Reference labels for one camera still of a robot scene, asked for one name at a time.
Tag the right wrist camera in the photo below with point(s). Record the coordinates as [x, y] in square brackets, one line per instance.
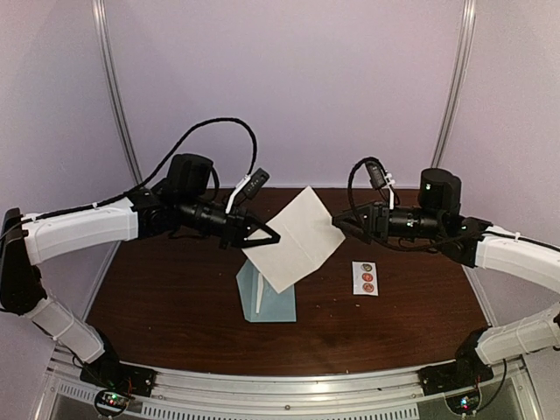
[382, 182]

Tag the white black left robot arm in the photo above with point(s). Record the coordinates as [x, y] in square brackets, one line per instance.
[175, 202]

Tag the right aluminium frame post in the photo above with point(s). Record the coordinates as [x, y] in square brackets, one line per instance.
[458, 75]

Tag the sticker sheet with three seals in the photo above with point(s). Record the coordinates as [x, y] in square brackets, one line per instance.
[365, 280]

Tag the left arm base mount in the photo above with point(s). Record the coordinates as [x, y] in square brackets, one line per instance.
[119, 386]

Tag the aluminium frame post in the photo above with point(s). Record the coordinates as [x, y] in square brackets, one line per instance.
[458, 75]
[115, 99]

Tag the beige ornate letter paper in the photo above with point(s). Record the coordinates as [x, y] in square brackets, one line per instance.
[259, 293]

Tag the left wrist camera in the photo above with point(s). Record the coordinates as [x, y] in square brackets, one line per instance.
[247, 188]

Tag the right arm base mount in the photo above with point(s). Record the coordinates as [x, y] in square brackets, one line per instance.
[459, 382]

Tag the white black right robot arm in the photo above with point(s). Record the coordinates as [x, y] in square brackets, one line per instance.
[436, 225]

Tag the light blue envelope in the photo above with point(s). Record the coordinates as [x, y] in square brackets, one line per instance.
[276, 307]

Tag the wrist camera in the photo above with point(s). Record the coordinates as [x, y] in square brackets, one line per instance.
[247, 188]
[382, 182]

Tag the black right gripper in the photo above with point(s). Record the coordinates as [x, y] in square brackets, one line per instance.
[377, 220]

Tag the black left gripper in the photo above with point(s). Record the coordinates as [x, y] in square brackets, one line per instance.
[237, 227]

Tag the left aluminium frame post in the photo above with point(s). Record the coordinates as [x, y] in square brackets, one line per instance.
[115, 99]

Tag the front aluminium rail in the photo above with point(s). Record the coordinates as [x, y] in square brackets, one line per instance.
[389, 394]

